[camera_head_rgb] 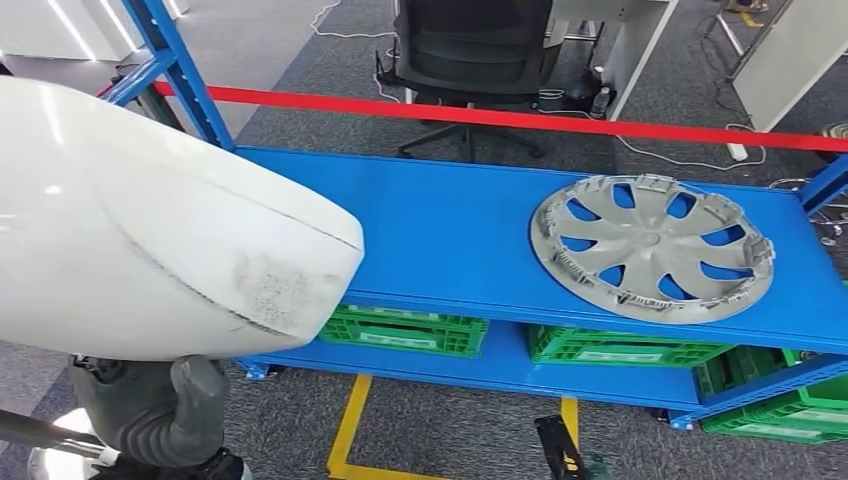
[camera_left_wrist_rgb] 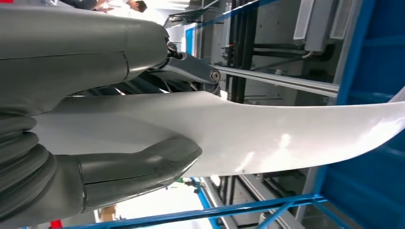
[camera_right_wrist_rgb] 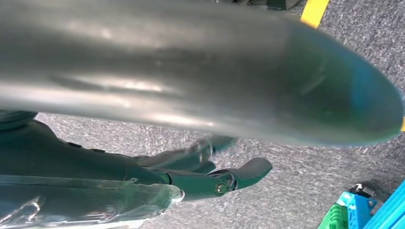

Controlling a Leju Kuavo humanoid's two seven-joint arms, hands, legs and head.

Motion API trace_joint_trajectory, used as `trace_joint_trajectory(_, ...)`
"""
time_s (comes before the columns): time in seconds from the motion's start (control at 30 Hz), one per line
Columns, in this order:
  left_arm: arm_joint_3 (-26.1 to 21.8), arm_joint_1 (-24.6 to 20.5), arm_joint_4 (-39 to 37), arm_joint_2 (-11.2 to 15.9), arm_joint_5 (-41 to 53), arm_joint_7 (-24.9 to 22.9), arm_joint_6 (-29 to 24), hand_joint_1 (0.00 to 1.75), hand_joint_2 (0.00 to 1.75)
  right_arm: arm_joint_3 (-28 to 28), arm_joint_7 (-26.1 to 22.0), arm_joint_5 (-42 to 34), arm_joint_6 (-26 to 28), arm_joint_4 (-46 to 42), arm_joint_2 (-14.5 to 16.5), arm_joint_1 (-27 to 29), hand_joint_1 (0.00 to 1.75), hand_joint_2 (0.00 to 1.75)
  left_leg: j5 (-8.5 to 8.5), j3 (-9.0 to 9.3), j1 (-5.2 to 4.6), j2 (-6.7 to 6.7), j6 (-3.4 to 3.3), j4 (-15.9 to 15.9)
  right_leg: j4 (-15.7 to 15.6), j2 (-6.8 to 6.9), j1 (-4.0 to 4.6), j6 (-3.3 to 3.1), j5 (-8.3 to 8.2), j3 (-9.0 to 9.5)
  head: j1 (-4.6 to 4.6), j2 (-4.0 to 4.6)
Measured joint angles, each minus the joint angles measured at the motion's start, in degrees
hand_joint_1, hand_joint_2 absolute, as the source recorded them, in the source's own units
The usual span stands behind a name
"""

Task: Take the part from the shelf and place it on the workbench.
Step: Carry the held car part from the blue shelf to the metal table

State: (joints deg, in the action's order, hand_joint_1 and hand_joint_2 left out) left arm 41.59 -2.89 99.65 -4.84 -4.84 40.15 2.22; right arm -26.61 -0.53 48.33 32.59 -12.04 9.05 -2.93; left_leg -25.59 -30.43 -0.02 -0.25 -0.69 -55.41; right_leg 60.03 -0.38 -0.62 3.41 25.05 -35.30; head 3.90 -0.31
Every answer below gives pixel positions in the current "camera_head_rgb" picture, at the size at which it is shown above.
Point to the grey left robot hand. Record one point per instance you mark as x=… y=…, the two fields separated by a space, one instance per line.
x=146 y=411

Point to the white plastic body part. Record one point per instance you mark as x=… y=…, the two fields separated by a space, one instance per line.
x=132 y=232

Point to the blue metal shelf rack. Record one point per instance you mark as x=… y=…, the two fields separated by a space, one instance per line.
x=430 y=218

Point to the grey stanchion with round base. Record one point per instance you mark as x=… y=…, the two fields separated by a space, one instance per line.
x=60 y=464

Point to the green folded plastic crate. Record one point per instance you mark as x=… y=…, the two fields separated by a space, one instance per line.
x=464 y=348
x=715 y=424
x=550 y=334
x=550 y=358
x=464 y=324

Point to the black wifi router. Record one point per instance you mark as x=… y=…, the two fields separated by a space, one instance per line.
x=385 y=69

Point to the black office chair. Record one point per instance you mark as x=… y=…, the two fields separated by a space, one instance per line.
x=464 y=60

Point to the red barrier belt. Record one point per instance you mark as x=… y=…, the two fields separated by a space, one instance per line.
x=530 y=120

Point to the grey wheel hubcap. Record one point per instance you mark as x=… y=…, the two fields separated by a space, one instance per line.
x=649 y=248

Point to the black bag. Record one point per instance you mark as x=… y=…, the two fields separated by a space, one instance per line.
x=580 y=93

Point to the clear water bottle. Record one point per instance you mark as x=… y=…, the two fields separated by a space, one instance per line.
x=599 y=102

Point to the green open plastic crate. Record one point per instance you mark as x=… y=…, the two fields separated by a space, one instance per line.
x=742 y=371

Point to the white desk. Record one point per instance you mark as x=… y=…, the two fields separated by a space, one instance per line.
x=636 y=53

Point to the white power strip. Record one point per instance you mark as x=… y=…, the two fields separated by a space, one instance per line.
x=737 y=152

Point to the chrome star chair base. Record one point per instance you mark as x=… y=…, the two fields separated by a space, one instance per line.
x=835 y=225

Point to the white board panel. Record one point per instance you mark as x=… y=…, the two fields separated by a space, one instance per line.
x=788 y=66

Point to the black round disc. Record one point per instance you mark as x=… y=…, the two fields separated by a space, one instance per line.
x=836 y=130

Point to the chrome stanchion post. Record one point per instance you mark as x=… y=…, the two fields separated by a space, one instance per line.
x=159 y=109

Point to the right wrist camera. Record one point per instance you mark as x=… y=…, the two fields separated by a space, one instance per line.
x=556 y=444

